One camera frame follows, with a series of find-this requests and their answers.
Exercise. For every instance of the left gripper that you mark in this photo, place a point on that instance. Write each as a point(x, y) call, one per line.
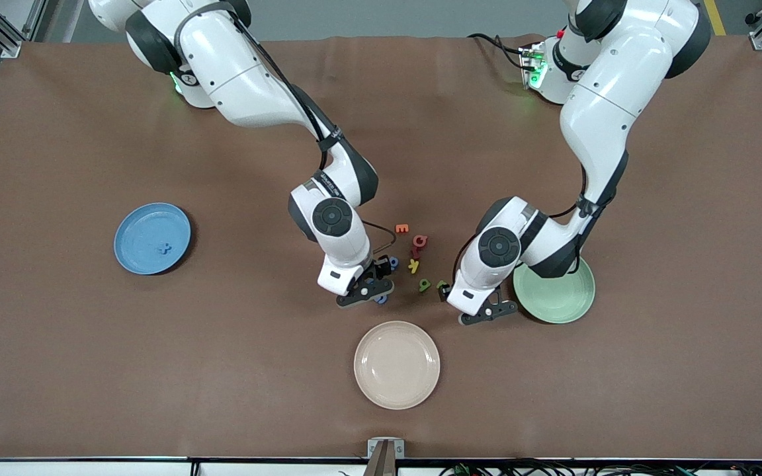
point(448, 291)

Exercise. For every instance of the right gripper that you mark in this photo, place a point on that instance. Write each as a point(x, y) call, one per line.
point(381, 264)

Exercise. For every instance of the green foam letter g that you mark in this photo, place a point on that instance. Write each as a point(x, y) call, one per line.
point(424, 286)

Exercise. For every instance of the blue foam letter x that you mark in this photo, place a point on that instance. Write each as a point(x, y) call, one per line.
point(165, 249)

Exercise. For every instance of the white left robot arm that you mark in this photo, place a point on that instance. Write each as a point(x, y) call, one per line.
point(609, 92)

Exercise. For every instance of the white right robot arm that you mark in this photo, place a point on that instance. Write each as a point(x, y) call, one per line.
point(242, 79)

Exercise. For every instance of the yellow foam letter k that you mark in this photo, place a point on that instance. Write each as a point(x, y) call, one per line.
point(413, 266)

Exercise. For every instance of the red foam letter Q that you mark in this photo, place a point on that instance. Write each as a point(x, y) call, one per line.
point(421, 241)

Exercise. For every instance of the beige plate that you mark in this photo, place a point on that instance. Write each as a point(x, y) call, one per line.
point(397, 365)

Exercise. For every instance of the green plate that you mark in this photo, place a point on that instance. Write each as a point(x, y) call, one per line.
point(553, 301)

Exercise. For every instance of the blue plate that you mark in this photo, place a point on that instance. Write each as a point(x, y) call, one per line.
point(143, 231)

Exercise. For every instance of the brown table cover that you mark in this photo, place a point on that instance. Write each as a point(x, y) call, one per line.
point(90, 363)

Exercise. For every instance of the grey metal camera bracket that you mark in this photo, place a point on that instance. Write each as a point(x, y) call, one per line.
point(385, 456)

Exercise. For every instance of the white table edge rail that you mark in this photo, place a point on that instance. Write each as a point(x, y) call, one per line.
point(57, 469)

